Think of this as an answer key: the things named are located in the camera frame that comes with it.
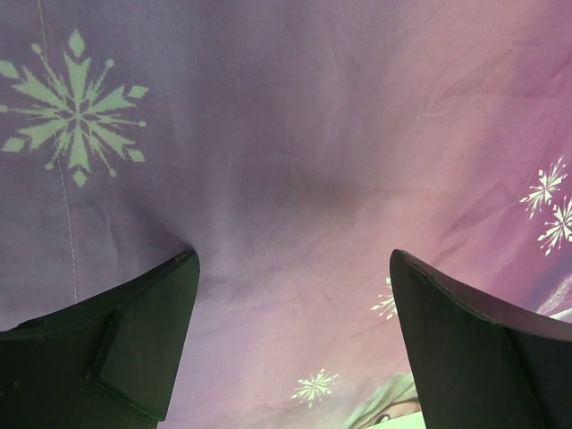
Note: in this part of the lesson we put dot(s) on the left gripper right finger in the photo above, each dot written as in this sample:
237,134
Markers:
479,361

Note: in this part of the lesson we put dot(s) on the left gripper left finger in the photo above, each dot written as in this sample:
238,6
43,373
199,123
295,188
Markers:
113,358

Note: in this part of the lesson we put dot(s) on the purple Frozen placemat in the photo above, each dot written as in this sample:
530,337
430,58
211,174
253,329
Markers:
294,145

